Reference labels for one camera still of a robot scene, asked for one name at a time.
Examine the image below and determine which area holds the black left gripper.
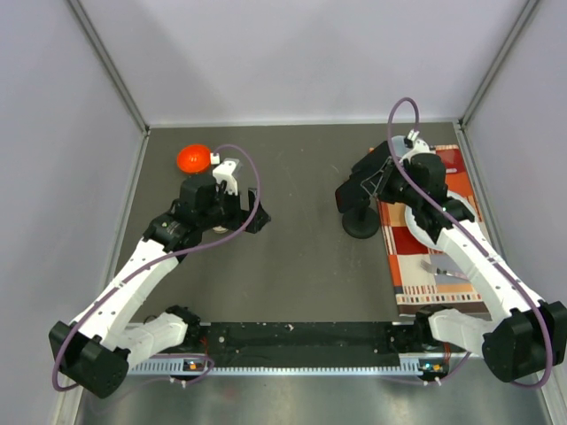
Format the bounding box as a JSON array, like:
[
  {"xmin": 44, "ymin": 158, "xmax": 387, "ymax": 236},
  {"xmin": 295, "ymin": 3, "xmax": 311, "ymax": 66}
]
[{"xmin": 198, "ymin": 182, "xmax": 269, "ymax": 233}]

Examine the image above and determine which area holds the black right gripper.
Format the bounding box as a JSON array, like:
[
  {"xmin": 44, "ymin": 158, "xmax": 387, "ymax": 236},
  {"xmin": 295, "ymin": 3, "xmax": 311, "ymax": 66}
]
[{"xmin": 362, "ymin": 157, "xmax": 423, "ymax": 209}]

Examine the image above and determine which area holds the black smartphone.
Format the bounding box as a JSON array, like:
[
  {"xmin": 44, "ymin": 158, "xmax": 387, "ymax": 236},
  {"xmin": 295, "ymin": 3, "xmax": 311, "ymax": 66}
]
[
  {"xmin": 350, "ymin": 141, "xmax": 391, "ymax": 180},
  {"xmin": 335, "ymin": 177, "xmax": 370, "ymax": 214}
]

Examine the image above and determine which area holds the black camera stand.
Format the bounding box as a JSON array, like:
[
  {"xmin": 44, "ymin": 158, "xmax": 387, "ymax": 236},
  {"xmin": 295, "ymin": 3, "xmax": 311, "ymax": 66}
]
[{"xmin": 342, "ymin": 205, "xmax": 380, "ymax": 239}]

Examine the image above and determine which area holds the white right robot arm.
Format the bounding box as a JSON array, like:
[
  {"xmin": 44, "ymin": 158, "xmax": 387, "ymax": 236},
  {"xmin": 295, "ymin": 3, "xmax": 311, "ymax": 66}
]
[{"xmin": 352, "ymin": 145, "xmax": 566, "ymax": 389}]

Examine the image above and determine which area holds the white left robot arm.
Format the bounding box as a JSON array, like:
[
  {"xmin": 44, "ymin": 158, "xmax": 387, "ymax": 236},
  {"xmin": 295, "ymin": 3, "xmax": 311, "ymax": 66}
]
[{"xmin": 48, "ymin": 174, "xmax": 270, "ymax": 398}]

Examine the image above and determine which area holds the patterned floral small bowl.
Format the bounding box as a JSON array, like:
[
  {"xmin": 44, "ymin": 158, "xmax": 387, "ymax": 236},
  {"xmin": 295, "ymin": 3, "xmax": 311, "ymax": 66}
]
[{"xmin": 212, "ymin": 226, "xmax": 228, "ymax": 234}]

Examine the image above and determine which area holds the white plate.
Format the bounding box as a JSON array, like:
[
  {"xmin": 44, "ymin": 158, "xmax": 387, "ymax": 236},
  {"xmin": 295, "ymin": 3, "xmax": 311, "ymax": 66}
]
[{"xmin": 404, "ymin": 190, "xmax": 478, "ymax": 251}]

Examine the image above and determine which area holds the orange bowl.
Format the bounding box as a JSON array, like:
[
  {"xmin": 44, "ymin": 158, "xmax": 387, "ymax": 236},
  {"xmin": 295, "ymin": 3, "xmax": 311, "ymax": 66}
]
[{"xmin": 176, "ymin": 143, "xmax": 212, "ymax": 174}]

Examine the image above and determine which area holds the colourful patchwork placemat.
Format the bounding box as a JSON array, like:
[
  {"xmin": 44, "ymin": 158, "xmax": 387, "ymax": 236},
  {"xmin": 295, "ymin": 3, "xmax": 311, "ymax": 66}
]
[{"xmin": 377, "ymin": 145, "xmax": 489, "ymax": 316}]

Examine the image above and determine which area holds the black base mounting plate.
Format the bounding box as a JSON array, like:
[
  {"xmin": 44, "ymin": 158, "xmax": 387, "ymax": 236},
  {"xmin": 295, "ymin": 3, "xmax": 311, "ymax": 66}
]
[{"xmin": 162, "ymin": 321, "xmax": 447, "ymax": 368}]

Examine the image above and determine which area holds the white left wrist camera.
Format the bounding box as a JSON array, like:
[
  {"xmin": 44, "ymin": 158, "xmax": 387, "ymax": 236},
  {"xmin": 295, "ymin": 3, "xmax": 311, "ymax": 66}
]
[{"xmin": 213, "ymin": 158, "xmax": 242, "ymax": 196}]

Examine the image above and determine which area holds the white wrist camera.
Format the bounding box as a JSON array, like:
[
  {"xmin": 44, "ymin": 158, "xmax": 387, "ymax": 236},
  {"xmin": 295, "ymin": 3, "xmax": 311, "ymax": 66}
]
[
  {"xmin": 213, "ymin": 158, "xmax": 242, "ymax": 196},
  {"xmin": 400, "ymin": 136, "xmax": 431, "ymax": 162}
]

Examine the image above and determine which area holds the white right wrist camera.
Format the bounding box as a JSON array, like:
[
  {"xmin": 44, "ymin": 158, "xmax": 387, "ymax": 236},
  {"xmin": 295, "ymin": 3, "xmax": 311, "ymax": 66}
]
[{"xmin": 400, "ymin": 136, "xmax": 431, "ymax": 162}]

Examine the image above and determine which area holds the fork with pink handle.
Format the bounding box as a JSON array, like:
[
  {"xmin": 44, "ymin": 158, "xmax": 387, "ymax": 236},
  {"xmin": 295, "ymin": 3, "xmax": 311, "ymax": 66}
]
[{"xmin": 420, "ymin": 260, "xmax": 468, "ymax": 281}]

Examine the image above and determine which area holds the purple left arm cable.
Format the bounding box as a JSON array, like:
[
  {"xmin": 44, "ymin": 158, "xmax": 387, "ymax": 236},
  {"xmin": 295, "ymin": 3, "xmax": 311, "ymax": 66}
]
[{"xmin": 50, "ymin": 143, "xmax": 262, "ymax": 393}]

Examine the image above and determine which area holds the grey slotted cable duct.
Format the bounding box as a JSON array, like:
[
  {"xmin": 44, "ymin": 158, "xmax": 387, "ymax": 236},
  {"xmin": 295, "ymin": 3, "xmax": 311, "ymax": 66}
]
[{"xmin": 128, "ymin": 357, "xmax": 448, "ymax": 377}]

